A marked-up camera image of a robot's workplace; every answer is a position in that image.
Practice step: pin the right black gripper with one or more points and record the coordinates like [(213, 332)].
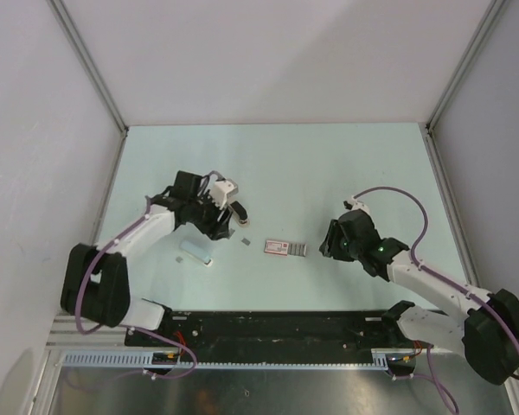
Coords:
[(329, 245)]

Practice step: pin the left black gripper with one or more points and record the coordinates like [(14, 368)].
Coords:
[(215, 229)]

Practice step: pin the light blue stapler cover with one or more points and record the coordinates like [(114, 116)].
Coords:
[(196, 252)]

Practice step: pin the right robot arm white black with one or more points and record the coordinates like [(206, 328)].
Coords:
[(478, 325)]

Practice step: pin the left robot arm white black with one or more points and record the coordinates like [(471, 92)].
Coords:
[(96, 284)]

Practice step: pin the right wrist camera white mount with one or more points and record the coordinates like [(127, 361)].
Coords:
[(352, 204)]

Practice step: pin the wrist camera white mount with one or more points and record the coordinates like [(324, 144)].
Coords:
[(222, 191), (352, 204)]

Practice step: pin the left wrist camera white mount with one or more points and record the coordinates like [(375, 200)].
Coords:
[(222, 191)]

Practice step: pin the right aluminium corner post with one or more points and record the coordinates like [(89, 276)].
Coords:
[(475, 47)]

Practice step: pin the aluminium corner post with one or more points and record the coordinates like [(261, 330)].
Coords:
[(83, 55), (475, 47)]

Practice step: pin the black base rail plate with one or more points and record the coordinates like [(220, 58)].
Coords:
[(311, 338)]

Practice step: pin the left aluminium corner post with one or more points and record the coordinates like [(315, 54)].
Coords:
[(83, 55)]

